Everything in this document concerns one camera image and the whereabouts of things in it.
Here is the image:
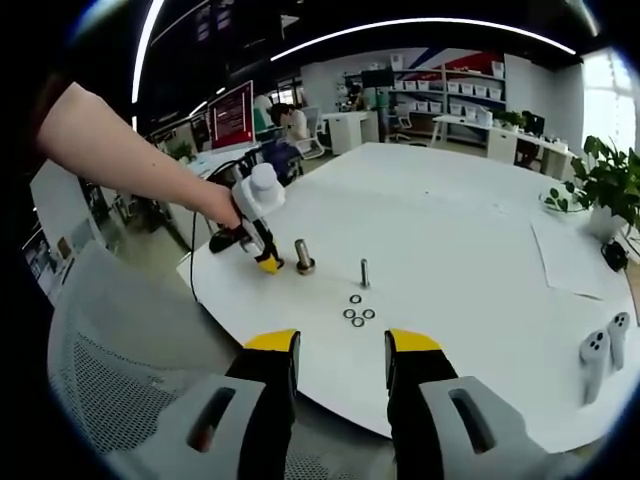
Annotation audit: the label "potted green plant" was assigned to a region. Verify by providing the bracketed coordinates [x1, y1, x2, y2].
[569, 134, 640, 241]

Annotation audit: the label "black screen on stand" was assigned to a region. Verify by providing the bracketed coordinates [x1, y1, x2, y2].
[360, 68, 395, 89]

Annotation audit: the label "large threaded steel stud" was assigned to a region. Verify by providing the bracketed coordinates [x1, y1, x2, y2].
[293, 238, 318, 277]

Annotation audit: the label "person's left hand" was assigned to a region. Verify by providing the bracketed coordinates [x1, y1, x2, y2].
[187, 180, 243, 229]

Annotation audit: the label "white monitor desk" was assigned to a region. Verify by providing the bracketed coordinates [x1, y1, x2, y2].
[187, 144, 261, 181]

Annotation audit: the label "computer monitor with red screen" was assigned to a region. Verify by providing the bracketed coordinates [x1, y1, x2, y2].
[206, 79, 256, 151]

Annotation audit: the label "white office chair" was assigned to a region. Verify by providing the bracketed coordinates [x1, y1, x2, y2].
[294, 105, 326, 160]

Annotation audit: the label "small black device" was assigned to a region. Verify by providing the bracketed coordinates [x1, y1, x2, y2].
[601, 240, 629, 274]

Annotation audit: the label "storage shelf rack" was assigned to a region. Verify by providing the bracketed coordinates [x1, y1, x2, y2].
[384, 52, 506, 142]

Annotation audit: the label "white cabinet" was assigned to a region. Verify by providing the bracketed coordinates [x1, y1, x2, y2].
[322, 110, 380, 156]

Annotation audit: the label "rows of white storage bins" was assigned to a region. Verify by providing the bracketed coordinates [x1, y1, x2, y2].
[389, 54, 504, 117]

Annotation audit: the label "grey handheld controller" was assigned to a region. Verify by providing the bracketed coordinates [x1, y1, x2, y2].
[606, 311, 631, 372]
[578, 329, 611, 405]

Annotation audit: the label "white paper sheet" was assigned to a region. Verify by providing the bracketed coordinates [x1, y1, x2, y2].
[529, 217, 606, 301]

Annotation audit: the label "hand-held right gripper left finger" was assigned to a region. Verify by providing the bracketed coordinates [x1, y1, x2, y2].
[107, 328, 303, 480]

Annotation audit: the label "small desk plant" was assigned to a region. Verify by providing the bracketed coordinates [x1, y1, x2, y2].
[494, 110, 526, 131]

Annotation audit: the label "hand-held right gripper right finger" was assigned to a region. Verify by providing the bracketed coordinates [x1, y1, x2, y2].
[383, 327, 551, 480]

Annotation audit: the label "glass dish with plant cuttings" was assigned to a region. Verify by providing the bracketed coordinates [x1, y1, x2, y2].
[538, 185, 586, 214]

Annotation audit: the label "long white desk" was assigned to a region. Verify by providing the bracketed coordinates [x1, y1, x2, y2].
[432, 113, 576, 176]

